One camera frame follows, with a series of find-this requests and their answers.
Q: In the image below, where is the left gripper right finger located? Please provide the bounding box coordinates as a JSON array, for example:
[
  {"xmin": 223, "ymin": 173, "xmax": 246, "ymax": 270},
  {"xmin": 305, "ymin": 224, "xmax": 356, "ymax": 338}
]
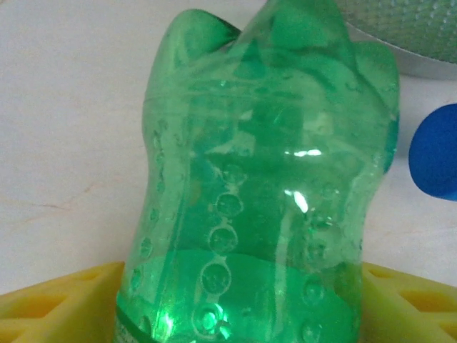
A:
[{"xmin": 358, "ymin": 262, "xmax": 457, "ymax": 343}]

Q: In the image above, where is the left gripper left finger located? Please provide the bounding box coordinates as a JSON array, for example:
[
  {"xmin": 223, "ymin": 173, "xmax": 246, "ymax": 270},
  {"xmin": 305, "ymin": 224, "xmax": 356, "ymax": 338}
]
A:
[{"xmin": 0, "ymin": 262, "xmax": 126, "ymax": 343}]

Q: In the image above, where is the blue label blue cap bottle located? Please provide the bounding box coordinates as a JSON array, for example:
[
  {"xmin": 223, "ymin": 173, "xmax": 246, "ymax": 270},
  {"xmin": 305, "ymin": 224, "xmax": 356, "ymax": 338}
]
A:
[{"xmin": 408, "ymin": 103, "xmax": 457, "ymax": 202}]

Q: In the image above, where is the green bottle with yellow cap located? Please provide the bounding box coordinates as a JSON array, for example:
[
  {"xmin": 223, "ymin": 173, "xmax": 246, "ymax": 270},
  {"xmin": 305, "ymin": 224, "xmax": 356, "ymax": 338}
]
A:
[{"xmin": 114, "ymin": 0, "xmax": 401, "ymax": 343}]

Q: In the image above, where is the translucent grey waste bin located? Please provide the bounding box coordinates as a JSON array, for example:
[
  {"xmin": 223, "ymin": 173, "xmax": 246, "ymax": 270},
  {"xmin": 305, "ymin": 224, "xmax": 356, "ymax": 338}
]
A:
[{"xmin": 335, "ymin": 0, "xmax": 457, "ymax": 81}]

